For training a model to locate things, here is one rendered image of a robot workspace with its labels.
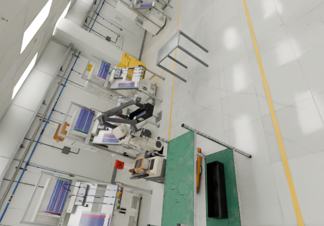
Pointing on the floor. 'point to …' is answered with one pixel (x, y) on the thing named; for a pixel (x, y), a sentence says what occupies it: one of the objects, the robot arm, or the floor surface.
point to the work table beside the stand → (171, 44)
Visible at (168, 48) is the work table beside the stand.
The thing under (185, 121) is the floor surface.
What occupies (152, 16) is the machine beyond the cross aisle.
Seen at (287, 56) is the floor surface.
